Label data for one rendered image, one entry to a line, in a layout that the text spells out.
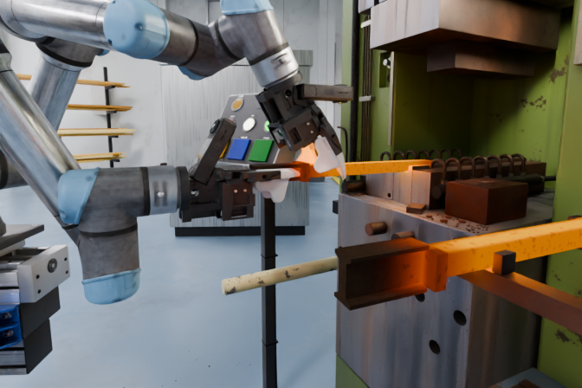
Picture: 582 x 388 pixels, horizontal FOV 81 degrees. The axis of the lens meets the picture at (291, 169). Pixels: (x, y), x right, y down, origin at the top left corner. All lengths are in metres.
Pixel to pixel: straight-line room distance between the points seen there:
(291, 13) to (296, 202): 4.92
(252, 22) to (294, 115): 0.16
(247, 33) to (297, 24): 6.87
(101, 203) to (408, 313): 0.59
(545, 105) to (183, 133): 2.83
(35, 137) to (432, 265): 0.56
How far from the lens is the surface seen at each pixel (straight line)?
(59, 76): 0.97
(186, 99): 3.35
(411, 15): 0.81
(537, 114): 1.17
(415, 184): 0.77
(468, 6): 0.83
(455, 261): 0.36
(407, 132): 1.05
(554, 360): 0.87
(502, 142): 1.21
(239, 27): 0.58
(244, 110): 1.23
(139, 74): 7.73
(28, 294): 1.02
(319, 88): 0.62
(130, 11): 0.52
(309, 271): 1.14
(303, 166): 0.61
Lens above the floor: 1.09
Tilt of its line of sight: 7 degrees down
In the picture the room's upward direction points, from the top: straight up
